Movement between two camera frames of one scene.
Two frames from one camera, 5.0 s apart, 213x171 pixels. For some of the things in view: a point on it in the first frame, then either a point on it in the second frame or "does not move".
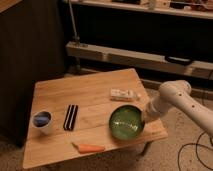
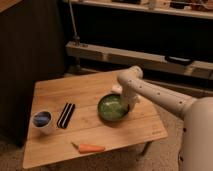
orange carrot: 87,148 does not move
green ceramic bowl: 126,121 → 112,108
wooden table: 80,108 does not move
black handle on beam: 178,59 does not move
